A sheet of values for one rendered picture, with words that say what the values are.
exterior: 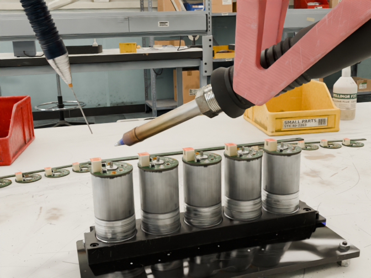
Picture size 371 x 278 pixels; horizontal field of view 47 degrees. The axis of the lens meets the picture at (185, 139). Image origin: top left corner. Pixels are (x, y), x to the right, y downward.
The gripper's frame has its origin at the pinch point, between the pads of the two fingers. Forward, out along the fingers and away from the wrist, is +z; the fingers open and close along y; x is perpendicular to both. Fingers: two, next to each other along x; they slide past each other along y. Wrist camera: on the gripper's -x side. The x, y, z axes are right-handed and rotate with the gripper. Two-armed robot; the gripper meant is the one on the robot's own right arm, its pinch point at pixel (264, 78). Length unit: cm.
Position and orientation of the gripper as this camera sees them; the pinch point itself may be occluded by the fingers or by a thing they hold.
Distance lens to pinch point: 19.6
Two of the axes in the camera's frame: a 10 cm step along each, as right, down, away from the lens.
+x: 7.9, 5.4, -2.8
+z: -3.9, 8.1, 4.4
